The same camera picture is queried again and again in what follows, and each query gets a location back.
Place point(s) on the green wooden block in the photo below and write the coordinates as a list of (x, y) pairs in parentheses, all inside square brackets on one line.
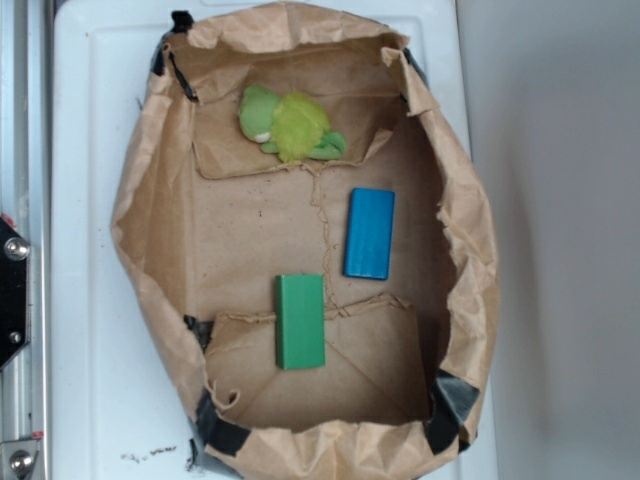
[(300, 339)]

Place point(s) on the blue wooden block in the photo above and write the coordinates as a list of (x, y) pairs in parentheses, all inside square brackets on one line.
[(369, 234)]

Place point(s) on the brown paper bag tray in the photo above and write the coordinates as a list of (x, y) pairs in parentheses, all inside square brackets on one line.
[(205, 221)]

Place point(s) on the green plush frog toy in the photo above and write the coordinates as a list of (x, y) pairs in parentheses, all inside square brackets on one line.
[(292, 127)]

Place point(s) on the black metal bracket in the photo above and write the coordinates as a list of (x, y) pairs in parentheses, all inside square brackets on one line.
[(14, 301)]

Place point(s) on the aluminium frame rail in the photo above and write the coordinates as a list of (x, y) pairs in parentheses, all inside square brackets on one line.
[(26, 110)]

